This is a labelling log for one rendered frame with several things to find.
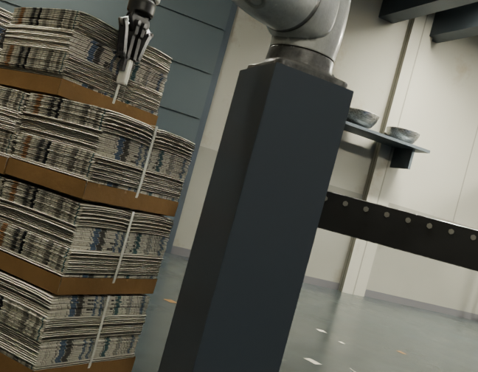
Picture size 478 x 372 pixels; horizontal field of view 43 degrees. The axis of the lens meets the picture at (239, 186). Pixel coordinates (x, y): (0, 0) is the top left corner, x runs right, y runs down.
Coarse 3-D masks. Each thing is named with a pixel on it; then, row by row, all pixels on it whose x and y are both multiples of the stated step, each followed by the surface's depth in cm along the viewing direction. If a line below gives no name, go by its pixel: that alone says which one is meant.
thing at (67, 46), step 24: (24, 24) 168; (48, 24) 163; (72, 24) 157; (96, 24) 161; (24, 48) 165; (48, 48) 160; (72, 48) 156; (96, 48) 162; (48, 72) 159; (72, 72) 157; (96, 72) 164
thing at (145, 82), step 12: (144, 60) 177; (156, 60) 182; (168, 60) 186; (132, 72) 174; (144, 72) 178; (156, 72) 182; (132, 84) 175; (144, 84) 179; (156, 84) 184; (132, 96) 176; (144, 96) 179; (156, 96) 184; (144, 108) 181; (156, 108) 185
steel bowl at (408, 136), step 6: (390, 126) 655; (390, 132) 656; (396, 132) 650; (402, 132) 647; (408, 132) 646; (414, 132) 647; (396, 138) 653; (402, 138) 650; (408, 138) 649; (414, 138) 651
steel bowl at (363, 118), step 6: (354, 108) 621; (348, 114) 625; (354, 114) 622; (360, 114) 620; (366, 114) 620; (372, 114) 622; (348, 120) 629; (354, 120) 625; (360, 120) 623; (366, 120) 623; (372, 120) 625; (366, 126) 630; (372, 126) 635
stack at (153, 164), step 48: (0, 96) 164; (48, 96) 156; (0, 144) 162; (48, 144) 153; (96, 144) 145; (144, 144) 158; (192, 144) 176; (0, 192) 160; (48, 192) 151; (144, 192) 163; (0, 240) 156; (48, 240) 148; (96, 240) 151; (144, 240) 167; (0, 288) 153; (0, 336) 151; (48, 336) 145; (96, 336) 160
